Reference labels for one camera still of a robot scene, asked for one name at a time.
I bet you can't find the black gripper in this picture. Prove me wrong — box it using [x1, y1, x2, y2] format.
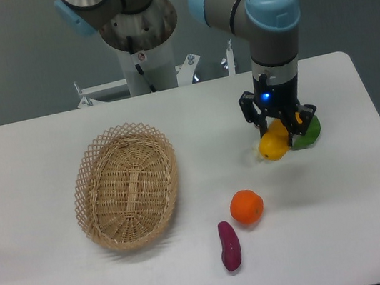
[239, 59, 317, 147]

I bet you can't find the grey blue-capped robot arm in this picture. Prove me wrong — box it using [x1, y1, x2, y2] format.
[54, 0, 316, 141]

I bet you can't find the green leafy vegetable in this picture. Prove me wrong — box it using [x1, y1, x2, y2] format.
[291, 116, 321, 151]

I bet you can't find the orange fruit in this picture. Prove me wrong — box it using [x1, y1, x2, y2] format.
[229, 189, 264, 225]

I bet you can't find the purple sweet potato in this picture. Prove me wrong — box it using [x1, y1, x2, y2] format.
[217, 221, 242, 272]

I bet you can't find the woven wicker basket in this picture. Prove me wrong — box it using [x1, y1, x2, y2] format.
[74, 123, 179, 251]

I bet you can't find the white metal base frame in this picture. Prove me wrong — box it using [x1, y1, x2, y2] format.
[74, 39, 238, 109]

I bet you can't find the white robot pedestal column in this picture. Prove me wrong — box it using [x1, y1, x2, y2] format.
[99, 0, 178, 96]

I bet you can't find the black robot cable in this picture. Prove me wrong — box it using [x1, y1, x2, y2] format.
[126, 32, 158, 96]

